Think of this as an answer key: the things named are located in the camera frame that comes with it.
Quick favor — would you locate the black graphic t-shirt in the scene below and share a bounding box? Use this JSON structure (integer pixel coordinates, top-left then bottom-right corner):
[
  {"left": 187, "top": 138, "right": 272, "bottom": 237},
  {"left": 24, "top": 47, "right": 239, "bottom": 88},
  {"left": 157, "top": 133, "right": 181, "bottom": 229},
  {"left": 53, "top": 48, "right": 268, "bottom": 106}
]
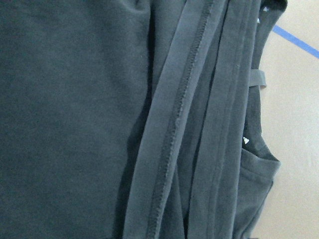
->
[{"left": 0, "top": 0, "right": 287, "bottom": 239}]

